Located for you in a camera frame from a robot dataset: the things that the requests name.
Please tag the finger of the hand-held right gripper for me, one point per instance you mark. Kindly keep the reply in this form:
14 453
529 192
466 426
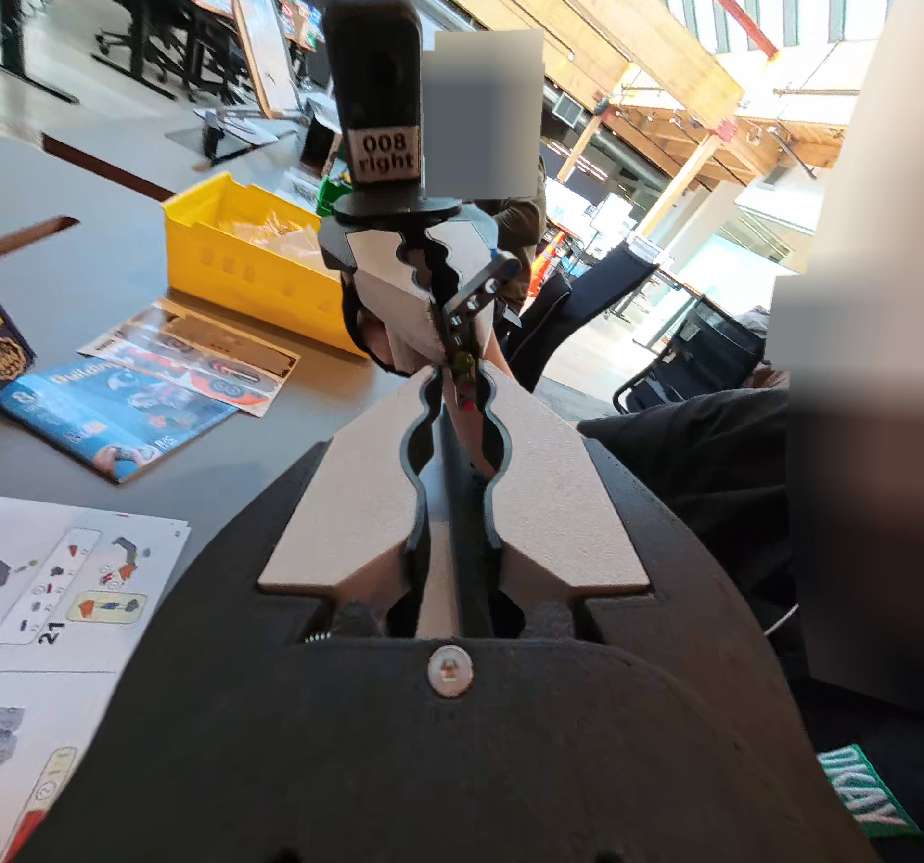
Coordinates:
390 292
476 246

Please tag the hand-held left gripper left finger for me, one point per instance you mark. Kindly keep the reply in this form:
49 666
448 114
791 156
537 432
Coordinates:
346 516

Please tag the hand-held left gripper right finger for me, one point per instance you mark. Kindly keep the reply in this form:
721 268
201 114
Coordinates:
570 516

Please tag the grey angled building beam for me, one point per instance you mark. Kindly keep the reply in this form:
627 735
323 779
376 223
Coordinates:
476 292

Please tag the standing desk with black leg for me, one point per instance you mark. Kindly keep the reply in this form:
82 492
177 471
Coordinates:
141 18
18 18

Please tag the grey desk with brown edge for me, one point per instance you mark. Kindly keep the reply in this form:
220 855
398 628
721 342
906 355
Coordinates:
130 148

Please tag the person's right hand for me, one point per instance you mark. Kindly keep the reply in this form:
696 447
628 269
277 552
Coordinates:
377 347

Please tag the orange traffic cone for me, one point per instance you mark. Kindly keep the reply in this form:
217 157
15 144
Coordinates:
543 264

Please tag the small dark open box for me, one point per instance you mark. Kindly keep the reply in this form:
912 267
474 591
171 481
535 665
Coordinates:
317 148

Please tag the green plastic bin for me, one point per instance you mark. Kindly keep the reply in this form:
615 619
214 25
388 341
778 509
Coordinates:
332 195

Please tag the leaning cardboard panel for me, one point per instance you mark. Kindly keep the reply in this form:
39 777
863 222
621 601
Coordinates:
263 47

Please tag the clear plastic parts bags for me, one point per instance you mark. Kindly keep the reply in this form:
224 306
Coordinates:
274 231

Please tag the black mesh office chair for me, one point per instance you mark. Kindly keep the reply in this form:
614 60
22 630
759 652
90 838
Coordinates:
707 350
599 292

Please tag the clear bag of small parts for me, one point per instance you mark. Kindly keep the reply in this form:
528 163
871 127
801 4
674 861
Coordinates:
296 188

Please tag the yellow plastic bin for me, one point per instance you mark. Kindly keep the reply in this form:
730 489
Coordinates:
238 274

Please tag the sticker sheet with dark cutouts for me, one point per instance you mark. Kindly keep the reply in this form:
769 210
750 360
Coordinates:
238 350

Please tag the sticker sheet with orange prints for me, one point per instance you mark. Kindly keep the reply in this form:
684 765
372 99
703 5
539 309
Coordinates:
216 385

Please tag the blue instruction booklet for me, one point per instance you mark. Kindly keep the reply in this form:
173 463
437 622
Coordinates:
94 415

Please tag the white open instruction manual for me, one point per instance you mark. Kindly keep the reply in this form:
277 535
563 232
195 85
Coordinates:
72 632

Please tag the blue robot kit box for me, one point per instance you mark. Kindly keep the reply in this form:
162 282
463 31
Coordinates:
13 354

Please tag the green clothing label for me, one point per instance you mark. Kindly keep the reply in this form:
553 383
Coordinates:
859 791

